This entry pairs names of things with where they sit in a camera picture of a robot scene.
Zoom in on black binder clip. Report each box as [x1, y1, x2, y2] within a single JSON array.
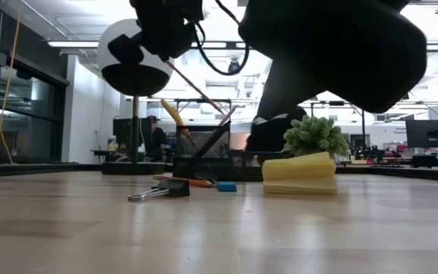
[[127, 178, 191, 202]]

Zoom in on black aluminium table frame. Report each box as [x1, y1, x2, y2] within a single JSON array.
[[0, 161, 438, 183]]

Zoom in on black mesh desk organizer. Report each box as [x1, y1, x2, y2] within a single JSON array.
[[172, 124, 265, 183]]

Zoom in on yellow cable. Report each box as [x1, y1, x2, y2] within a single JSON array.
[[0, 0, 23, 165]]

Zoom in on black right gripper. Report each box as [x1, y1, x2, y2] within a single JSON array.
[[246, 56, 330, 152]]

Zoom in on green potted plant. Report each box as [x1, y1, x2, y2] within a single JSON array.
[[282, 115, 351, 163]]

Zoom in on yellow handled scissors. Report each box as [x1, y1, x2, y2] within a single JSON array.
[[160, 98, 196, 150]]

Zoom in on black pen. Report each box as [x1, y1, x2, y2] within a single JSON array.
[[195, 122, 230, 158]]

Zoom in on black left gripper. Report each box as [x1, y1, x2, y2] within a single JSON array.
[[107, 0, 205, 66]]

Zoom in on yellow sticky note pad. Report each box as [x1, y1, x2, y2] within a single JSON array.
[[261, 151, 338, 196]]

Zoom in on person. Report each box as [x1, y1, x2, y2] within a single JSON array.
[[144, 115, 169, 163]]

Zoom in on blue eraser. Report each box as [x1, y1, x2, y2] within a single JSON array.
[[217, 181, 238, 193]]

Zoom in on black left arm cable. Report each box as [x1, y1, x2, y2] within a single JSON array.
[[192, 0, 251, 76]]

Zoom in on black background monitor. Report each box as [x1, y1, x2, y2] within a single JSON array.
[[113, 116, 153, 153]]

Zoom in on orange pencil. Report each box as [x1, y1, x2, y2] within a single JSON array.
[[164, 60, 226, 115], [153, 174, 215, 189]]

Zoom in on black computer monitor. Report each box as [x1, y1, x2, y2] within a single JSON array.
[[405, 119, 438, 148]]

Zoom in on white globe table lamp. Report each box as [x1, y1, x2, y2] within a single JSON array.
[[97, 18, 175, 176]]

